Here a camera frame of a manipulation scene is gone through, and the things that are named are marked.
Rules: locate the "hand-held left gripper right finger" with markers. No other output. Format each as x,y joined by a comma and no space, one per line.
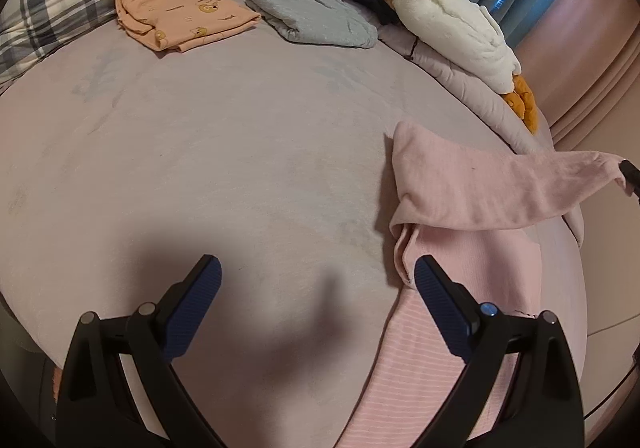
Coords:
442,308

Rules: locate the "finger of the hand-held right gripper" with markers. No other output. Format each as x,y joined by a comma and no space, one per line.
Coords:
631,180

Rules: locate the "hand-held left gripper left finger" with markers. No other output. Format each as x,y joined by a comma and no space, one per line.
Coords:
192,308

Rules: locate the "pink striped long-sleeve garment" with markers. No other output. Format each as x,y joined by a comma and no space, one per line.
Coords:
450,177

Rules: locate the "pink pleated curtain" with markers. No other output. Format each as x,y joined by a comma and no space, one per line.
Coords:
590,52

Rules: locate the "lilac bed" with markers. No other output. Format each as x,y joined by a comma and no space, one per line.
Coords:
225,152

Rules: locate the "lilac duvet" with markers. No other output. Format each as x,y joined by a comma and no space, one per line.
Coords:
450,77

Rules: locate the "white goose plush toy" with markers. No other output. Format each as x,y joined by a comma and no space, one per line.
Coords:
450,17

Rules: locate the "folded orange printed garment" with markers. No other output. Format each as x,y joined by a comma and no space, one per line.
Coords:
185,12

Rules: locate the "folded grey-blue garment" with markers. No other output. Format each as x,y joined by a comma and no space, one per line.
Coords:
315,15

